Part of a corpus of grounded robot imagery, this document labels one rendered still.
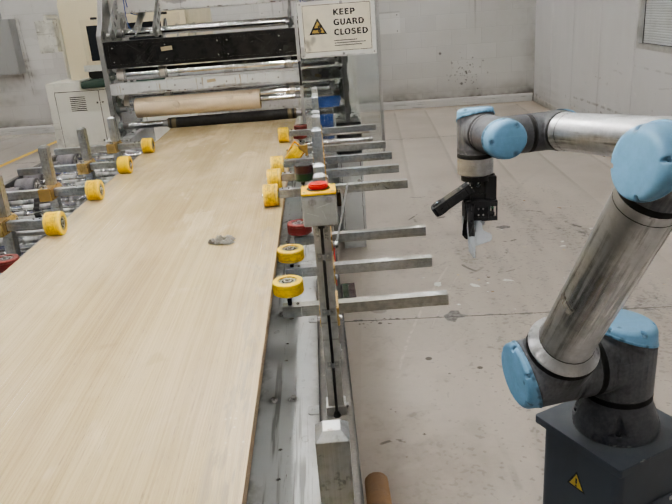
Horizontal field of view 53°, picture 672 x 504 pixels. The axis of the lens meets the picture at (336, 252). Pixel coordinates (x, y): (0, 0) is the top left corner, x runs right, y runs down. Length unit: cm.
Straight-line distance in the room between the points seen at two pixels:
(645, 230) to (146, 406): 91
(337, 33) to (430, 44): 646
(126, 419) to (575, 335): 85
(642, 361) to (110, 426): 108
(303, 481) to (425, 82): 958
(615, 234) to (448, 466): 152
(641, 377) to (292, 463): 78
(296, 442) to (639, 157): 98
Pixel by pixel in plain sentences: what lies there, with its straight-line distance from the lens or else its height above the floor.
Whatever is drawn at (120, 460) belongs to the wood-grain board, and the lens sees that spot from 119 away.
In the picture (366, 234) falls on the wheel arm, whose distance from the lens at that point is 223.
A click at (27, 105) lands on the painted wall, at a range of 1207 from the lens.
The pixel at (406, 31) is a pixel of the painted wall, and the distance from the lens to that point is 1072.
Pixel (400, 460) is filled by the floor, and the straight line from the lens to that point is 258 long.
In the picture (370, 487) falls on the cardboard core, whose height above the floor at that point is 7.
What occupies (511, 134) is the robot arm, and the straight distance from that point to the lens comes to 158.
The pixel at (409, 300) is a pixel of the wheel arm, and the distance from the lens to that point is 178.
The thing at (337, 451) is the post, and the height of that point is 114.
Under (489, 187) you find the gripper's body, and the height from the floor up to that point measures 111.
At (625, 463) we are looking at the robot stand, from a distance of 164.
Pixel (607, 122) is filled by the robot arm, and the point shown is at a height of 131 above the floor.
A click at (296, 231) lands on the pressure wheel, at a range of 219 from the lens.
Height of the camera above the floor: 156
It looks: 20 degrees down
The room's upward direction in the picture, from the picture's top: 4 degrees counter-clockwise
